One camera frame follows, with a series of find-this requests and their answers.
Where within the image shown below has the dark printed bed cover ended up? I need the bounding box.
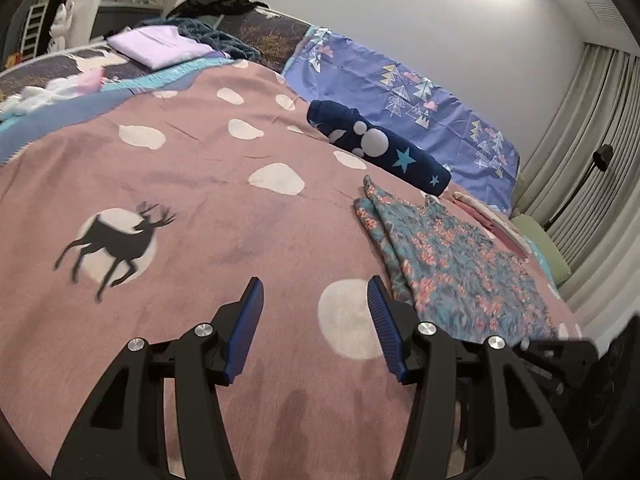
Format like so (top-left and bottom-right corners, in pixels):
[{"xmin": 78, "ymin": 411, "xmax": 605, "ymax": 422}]
[{"xmin": 0, "ymin": 42, "xmax": 136, "ymax": 106}]

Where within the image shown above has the small pink cloth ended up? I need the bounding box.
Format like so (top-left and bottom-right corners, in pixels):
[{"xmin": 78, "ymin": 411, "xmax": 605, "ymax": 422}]
[{"xmin": 75, "ymin": 67, "xmax": 107, "ymax": 94}]

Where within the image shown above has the green pillow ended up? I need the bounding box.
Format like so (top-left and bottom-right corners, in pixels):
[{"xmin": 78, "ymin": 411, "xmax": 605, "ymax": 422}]
[{"xmin": 510, "ymin": 214, "xmax": 573, "ymax": 286}]

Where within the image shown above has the navy star-print cloth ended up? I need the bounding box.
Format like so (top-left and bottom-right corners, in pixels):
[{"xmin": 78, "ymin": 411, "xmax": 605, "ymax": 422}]
[{"xmin": 306, "ymin": 100, "xmax": 452, "ymax": 198}]

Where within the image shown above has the teal fuzzy blanket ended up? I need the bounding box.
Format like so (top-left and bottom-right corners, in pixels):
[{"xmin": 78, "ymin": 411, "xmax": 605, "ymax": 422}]
[{"xmin": 135, "ymin": 17, "xmax": 263, "ymax": 63}]

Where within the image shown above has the blue tree-print sheet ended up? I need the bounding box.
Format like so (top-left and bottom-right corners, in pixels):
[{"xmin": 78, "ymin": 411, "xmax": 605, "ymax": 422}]
[{"xmin": 282, "ymin": 27, "xmax": 522, "ymax": 218}]

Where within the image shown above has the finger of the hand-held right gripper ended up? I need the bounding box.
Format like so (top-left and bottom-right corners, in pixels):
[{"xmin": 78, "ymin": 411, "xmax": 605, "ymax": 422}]
[{"xmin": 520, "ymin": 337, "xmax": 599, "ymax": 392}]

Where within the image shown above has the ceiling air vent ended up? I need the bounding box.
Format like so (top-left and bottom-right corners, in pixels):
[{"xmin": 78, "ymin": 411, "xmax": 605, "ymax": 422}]
[{"xmin": 585, "ymin": 0, "xmax": 627, "ymax": 26}]

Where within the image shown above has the black garment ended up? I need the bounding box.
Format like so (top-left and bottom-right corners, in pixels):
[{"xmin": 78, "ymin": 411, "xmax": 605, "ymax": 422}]
[{"xmin": 167, "ymin": 0, "xmax": 258, "ymax": 18}]

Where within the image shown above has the dark tree-print headboard cover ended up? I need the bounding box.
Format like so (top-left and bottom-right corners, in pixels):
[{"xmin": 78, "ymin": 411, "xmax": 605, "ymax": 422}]
[{"xmin": 215, "ymin": 10, "xmax": 312, "ymax": 73}]

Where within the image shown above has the white fluffy cloth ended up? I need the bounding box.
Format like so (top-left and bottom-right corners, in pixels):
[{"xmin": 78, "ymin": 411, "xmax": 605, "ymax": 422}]
[{"xmin": 4, "ymin": 84, "xmax": 68, "ymax": 117}]

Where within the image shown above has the white ladder shelf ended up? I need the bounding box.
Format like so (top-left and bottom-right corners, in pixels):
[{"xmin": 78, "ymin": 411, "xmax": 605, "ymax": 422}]
[{"xmin": 20, "ymin": 2, "xmax": 48, "ymax": 58}]

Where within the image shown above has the beige curtain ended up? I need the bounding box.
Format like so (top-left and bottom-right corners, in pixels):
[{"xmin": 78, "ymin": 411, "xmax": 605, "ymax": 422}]
[{"xmin": 515, "ymin": 42, "xmax": 640, "ymax": 331}]

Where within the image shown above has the grey cabinet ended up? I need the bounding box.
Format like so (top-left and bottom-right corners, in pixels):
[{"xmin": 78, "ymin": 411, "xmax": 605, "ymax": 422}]
[{"xmin": 95, "ymin": 2, "xmax": 166, "ymax": 41}]

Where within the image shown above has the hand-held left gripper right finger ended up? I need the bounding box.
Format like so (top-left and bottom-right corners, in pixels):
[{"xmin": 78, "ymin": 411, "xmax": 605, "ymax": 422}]
[{"xmin": 366, "ymin": 275, "xmax": 583, "ymax": 480}]

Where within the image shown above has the pink spotted blanket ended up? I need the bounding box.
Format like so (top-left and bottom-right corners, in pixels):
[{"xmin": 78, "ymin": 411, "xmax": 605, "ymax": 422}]
[{"xmin": 0, "ymin": 57, "xmax": 586, "ymax": 480}]

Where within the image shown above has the floral print garment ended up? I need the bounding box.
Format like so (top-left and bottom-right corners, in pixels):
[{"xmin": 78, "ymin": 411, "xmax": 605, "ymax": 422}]
[{"xmin": 352, "ymin": 175, "xmax": 561, "ymax": 346}]

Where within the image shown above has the folded pink cloth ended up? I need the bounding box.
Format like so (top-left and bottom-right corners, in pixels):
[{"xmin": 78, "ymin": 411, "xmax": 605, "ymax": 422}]
[{"xmin": 480, "ymin": 215, "xmax": 532, "ymax": 262}]

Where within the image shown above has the white cat figure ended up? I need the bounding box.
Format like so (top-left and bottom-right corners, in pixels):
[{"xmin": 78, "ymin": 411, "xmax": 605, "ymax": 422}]
[{"xmin": 50, "ymin": 2, "xmax": 76, "ymax": 51}]

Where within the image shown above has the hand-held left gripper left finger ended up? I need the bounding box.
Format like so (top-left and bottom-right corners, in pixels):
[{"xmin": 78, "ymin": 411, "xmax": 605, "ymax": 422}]
[{"xmin": 51, "ymin": 276, "xmax": 264, "ymax": 480}]

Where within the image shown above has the folded lilac cloth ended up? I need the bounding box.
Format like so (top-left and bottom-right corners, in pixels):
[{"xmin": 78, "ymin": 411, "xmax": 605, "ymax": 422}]
[{"xmin": 106, "ymin": 26, "xmax": 216, "ymax": 69}]

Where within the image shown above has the black floor lamp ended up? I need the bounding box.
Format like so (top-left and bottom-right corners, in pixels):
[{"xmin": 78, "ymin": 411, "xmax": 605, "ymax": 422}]
[{"xmin": 547, "ymin": 144, "xmax": 615, "ymax": 231}]

